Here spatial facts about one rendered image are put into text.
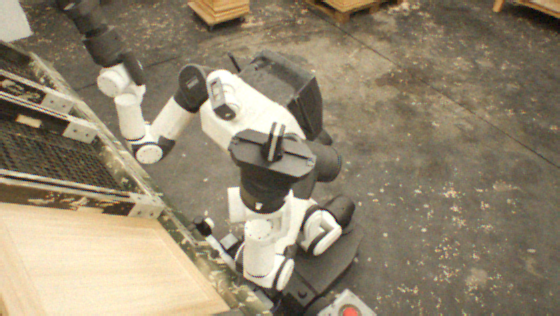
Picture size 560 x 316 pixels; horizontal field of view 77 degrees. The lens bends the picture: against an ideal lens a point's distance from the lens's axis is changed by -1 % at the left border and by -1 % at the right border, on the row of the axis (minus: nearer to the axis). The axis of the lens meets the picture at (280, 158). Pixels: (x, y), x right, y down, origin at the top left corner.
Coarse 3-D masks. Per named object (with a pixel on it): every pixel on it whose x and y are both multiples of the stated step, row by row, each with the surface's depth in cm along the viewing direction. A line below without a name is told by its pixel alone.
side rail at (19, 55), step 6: (0, 42) 181; (6, 42) 187; (0, 48) 181; (6, 48) 183; (12, 48) 185; (18, 48) 192; (6, 54) 184; (12, 54) 186; (18, 54) 188; (24, 54) 190; (6, 60) 186; (18, 60) 190; (24, 60) 192
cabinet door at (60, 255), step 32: (0, 224) 76; (32, 224) 83; (64, 224) 90; (96, 224) 99; (128, 224) 110; (160, 224) 123; (0, 256) 69; (32, 256) 74; (64, 256) 80; (96, 256) 87; (128, 256) 96; (160, 256) 106; (0, 288) 63; (32, 288) 67; (64, 288) 72; (96, 288) 78; (128, 288) 85; (160, 288) 92; (192, 288) 102
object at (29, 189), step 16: (0, 176) 83; (16, 176) 86; (32, 176) 90; (0, 192) 81; (16, 192) 84; (32, 192) 87; (48, 192) 90; (64, 192) 93; (80, 192) 98; (96, 192) 105; (112, 192) 109; (128, 192) 116; (64, 208) 96; (112, 208) 108; (128, 208) 112; (144, 208) 117; (160, 208) 123
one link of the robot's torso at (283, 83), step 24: (264, 48) 102; (240, 72) 100; (264, 72) 98; (288, 72) 96; (240, 96) 97; (264, 96) 94; (288, 96) 92; (312, 96) 97; (216, 120) 96; (240, 120) 93; (264, 120) 91; (288, 120) 91; (312, 120) 105; (216, 144) 109
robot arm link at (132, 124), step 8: (120, 112) 103; (128, 112) 102; (136, 112) 104; (120, 120) 105; (128, 120) 104; (136, 120) 106; (128, 128) 106; (136, 128) 107; (144, 128) 110; (128, 136) 108; (136, 136) 109; (144, 136) 112; (152, 136) 114; (128, 144) 111; (136, 144) 110; (144, 144) 110; (136, 152) 110
